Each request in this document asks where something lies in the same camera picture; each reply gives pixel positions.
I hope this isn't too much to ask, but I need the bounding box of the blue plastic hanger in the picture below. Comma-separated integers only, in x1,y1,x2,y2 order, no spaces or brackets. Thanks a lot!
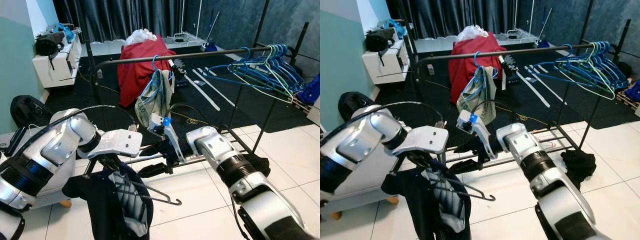
532,44,591,87
545,41,624,93
207,47,268,91
250,44,306,93
575,41,629,91
220,44,302,96

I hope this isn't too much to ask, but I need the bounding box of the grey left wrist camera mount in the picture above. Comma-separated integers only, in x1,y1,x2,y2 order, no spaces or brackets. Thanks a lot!
89,128,144,160
396,125,450,157

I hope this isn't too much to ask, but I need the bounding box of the blue mop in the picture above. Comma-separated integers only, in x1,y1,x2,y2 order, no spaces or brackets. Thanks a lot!
532,6,554,50
200,9,221,53

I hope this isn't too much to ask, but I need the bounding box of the blue hanger carrying grey garment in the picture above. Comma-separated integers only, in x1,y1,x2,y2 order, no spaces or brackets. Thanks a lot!
139,54,174,119
460,51,496,116

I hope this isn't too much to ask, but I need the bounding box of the wooden pallet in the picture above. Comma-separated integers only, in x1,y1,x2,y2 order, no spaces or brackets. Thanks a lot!
291,95,315,116
617,91,640,112

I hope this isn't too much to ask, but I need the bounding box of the white shelf unit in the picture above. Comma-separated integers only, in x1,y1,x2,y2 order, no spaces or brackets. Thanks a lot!
362,29,416,85
32,32,84,89

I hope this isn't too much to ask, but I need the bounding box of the navy garment with gold print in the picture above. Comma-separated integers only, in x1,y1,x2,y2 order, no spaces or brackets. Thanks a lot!
381,161,473,240
62,162,155,240

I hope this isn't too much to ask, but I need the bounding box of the black metal clothes rack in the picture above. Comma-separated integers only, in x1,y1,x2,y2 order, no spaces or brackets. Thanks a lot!
375,0,640,161
57,0,321,166

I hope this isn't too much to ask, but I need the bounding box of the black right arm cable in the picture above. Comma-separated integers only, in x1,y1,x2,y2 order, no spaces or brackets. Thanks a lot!
477,99,522,128
167,102,213,132

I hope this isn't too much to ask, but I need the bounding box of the grey upholstered ottoman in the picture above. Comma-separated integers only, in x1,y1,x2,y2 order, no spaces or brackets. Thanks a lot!
320,135,401,221
0,131,87,210

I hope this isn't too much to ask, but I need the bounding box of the blue bag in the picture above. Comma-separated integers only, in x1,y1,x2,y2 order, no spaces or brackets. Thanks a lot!
384,18,408,39
52,22,77,43

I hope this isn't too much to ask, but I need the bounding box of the black backpack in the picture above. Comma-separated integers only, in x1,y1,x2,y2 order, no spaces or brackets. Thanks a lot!
10,94,55,129
338,91,384,124

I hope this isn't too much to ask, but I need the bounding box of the white plastic bag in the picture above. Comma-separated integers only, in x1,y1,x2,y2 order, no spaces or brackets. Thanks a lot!
124,28,159,46
454,24,490,43

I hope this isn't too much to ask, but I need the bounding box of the black white machine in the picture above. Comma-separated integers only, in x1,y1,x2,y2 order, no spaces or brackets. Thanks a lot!
168,58,189,81
499,55,520,78

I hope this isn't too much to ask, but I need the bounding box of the black flat device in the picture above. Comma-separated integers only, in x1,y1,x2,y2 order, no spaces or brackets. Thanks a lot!
5,125,28,158

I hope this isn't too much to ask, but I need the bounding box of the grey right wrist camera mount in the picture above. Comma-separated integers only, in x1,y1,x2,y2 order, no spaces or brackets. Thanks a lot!
147,113,186,164
457,110,499,161

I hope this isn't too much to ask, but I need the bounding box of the black carpet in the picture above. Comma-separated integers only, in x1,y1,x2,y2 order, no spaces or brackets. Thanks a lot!
42,42,321,146
372,40,640,141

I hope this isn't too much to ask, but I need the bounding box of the red cloth cover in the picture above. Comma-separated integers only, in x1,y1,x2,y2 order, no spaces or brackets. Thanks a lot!
447,31,509,104
117,34,178,108

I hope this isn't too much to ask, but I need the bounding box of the yellow cord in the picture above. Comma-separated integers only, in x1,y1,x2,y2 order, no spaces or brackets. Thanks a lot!
80,70,211,126
425,75,542,124

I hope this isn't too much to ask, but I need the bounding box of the grey garment with lettering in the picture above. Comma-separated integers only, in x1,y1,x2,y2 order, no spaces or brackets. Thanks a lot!
134,69,176,129
456,65,498,126

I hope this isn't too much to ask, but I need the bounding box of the white drawer cabinet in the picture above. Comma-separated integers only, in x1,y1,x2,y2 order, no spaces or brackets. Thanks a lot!
307,97,321,127

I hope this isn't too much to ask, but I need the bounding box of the black crumpled garment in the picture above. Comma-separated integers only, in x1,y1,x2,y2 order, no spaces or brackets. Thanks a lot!
559,149,598,192
244,152,272,178

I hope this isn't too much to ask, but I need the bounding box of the blue cloth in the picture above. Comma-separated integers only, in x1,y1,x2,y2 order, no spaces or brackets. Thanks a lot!
623,80,640,103
298,74,321,106

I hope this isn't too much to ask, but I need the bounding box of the white floor strip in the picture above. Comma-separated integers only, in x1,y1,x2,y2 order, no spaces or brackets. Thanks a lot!
183,73,222,112
515,70,552,109

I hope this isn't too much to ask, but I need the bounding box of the dark curtain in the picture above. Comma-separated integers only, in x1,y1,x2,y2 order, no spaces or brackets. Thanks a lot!
385,0,538,40
52,0,206,44

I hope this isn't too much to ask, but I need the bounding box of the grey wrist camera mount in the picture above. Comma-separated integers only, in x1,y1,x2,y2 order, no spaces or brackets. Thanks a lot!
89,128,144,160
396,125,450,157
457,110,499,161
147,113,186,164

